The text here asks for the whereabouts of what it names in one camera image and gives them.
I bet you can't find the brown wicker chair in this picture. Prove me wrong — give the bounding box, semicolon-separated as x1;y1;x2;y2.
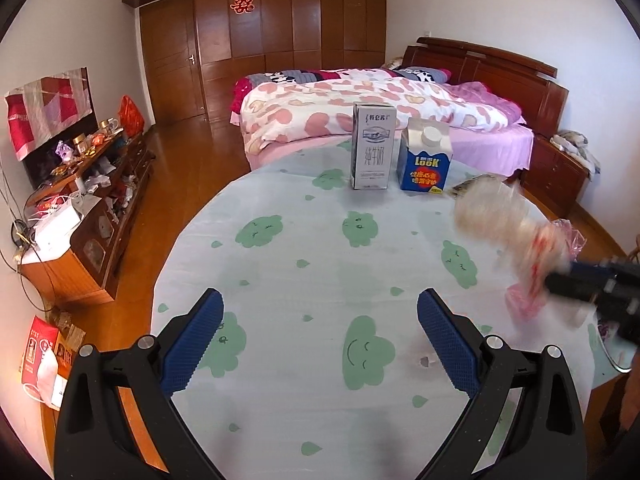
626;234;640;264

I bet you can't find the clear plastic bag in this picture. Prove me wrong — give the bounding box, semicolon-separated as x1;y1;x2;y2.
454;183;550;266

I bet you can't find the wooden tv cabinet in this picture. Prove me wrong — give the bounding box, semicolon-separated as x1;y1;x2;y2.
20;133;155;309

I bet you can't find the television with red cloth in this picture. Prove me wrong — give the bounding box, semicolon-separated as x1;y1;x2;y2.
4;67;98;188

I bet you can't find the wooden bed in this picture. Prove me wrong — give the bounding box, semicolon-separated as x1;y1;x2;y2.
230;37;568;176

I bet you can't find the cloud pattern tablecloth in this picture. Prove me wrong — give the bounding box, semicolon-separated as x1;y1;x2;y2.
152;141;615;479

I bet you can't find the wooden door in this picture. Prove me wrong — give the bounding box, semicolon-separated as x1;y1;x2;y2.
140;0;205;125

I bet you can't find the blue look milk carton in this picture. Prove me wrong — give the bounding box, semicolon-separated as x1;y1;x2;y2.
397;118;452;194

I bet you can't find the person's right hand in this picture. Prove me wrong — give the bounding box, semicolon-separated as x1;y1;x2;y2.
620;354;640;431

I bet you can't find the red gift bag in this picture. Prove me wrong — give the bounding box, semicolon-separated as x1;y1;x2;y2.
118;96;145;139

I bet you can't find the wooden nightstand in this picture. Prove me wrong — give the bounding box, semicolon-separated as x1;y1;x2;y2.
521;136;588;218

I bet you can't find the brown wooden wardrobe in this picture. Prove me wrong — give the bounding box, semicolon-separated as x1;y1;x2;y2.
122;0;386;122

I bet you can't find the white milk carton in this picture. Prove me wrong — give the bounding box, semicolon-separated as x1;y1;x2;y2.
350;103;397;190

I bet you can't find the pink plastic bag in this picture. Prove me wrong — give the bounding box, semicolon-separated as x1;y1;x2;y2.
506;219;586;321

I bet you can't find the clothes pile on nightstand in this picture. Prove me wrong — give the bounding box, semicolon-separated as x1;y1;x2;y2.
550;130;601;179

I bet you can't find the red double happiness sticker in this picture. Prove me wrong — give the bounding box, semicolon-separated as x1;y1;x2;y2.
230;0;255;15

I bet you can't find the pink heart quilt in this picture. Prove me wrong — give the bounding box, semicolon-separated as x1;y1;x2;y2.
240;66;526;156

